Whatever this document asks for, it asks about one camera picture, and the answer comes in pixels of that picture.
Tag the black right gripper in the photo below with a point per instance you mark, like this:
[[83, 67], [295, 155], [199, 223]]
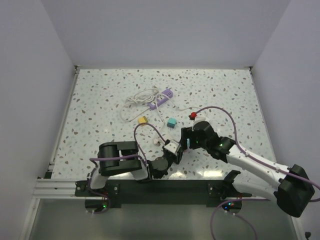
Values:
[[187, 133]]

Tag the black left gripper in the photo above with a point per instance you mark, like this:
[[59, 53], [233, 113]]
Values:
[[178, 156]]

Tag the teal plug adapter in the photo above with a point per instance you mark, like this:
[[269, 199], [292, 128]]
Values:
[[171, 123]]

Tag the yellow plug adapter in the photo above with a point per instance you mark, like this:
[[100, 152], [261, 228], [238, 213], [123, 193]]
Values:
[[142, 120]]

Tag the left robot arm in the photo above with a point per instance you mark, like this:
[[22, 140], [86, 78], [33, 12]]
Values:
[[116, 158]]

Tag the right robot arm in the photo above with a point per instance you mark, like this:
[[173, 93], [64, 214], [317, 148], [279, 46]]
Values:
[[289, 187]]

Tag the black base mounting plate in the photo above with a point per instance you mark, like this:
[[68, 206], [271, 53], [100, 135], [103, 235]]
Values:
[[157, 192]]

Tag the purple power strip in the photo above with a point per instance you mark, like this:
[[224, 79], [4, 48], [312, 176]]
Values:
[[160, 99]]

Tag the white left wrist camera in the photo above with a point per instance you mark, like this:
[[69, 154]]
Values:
[[172, 146]]

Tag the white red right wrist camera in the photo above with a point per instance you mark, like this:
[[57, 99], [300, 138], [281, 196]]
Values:
[[198, 117]]

